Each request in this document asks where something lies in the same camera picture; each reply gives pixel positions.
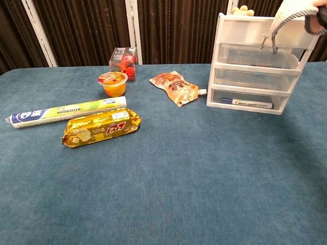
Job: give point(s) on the white green cling film roll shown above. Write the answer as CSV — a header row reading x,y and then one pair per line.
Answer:
x,y
64,111

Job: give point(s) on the frosted white drawer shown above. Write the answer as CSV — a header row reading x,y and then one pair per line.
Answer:
x,y
242,30

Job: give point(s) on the brown spout drink pouch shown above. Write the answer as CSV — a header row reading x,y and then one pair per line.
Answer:
x,y
176,88

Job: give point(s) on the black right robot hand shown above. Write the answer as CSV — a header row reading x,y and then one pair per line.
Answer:
x,y
323,16

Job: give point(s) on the clear plastic drawer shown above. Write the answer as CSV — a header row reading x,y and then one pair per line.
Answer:
x,y
278,100
237,54
245,79

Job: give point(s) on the white metal frame post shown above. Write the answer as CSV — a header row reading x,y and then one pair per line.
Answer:
x,y
132,28
232,6
38,30

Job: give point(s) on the blue carpeted table top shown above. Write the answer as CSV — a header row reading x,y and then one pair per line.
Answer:
x,y
163,178

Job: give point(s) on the white plastic drawer cabinet frame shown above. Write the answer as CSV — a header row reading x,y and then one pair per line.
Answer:
x,y
217,66

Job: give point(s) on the orange jelly cup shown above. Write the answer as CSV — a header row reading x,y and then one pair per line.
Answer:
x,y
113,85

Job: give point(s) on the thin brown metal tool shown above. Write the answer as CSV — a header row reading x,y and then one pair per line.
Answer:
x,y
264,42

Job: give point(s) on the beige plush toy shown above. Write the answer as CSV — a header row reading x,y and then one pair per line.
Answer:
x,y
241,10

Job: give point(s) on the blue and white marker pen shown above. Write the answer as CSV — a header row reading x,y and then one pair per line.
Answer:
x,y
249,102

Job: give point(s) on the dark brown curtain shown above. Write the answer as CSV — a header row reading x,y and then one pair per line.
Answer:
x,y
178,30

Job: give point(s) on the clear box with red parts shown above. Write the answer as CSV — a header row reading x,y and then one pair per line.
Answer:
x,y
124,63

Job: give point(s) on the gold biscuit package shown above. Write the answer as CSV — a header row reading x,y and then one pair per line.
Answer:
x,y
102,126

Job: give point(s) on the white orange cloth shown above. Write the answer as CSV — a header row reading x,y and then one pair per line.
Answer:
x,y
283,14

